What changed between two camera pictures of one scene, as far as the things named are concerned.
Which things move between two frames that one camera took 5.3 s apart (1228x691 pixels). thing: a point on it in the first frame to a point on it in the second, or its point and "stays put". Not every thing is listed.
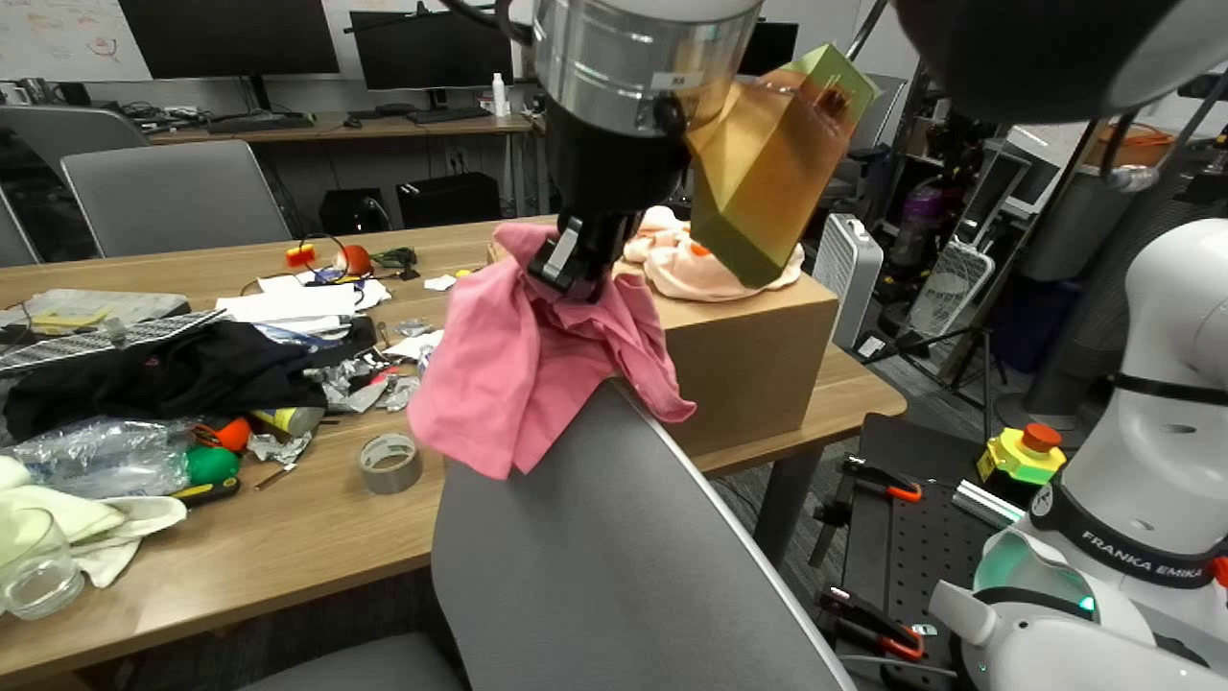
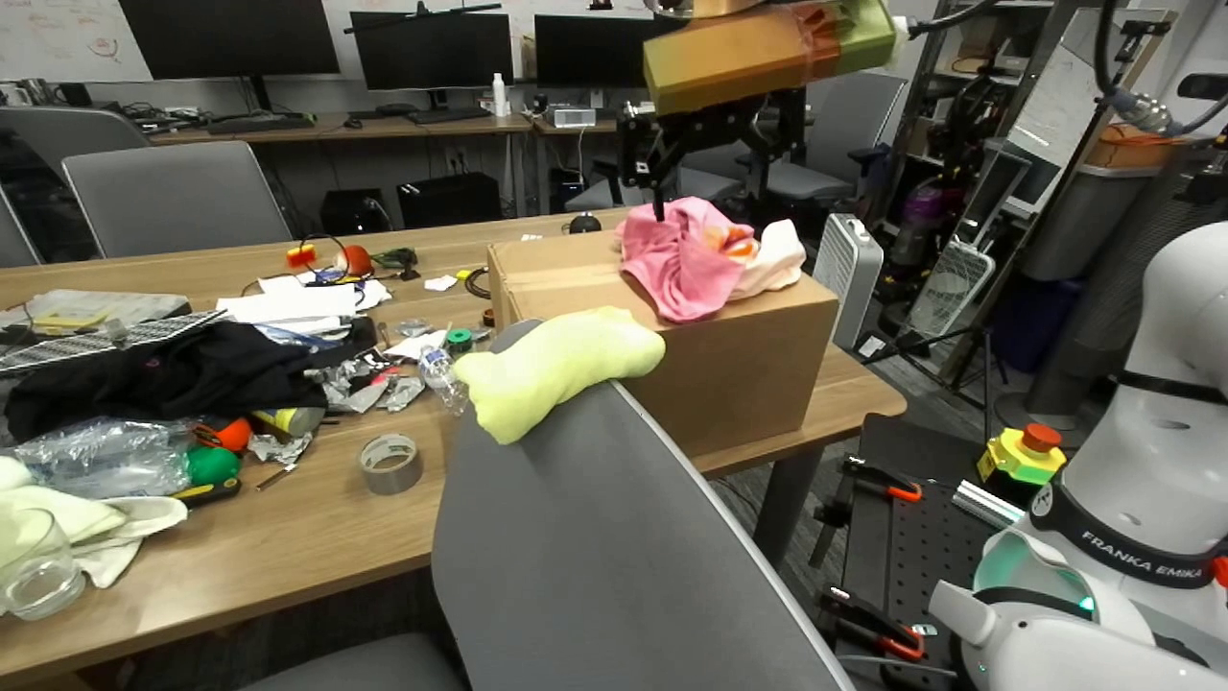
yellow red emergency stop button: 1030,454 stays put
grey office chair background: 150,198 stays put
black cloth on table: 178,376 stays put
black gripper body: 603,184 to 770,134
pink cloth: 509,347 to 690,259
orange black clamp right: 906,639 stays put
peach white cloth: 677,266 to 770,257
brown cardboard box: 745,372 stays put
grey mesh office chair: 635,557 stays put
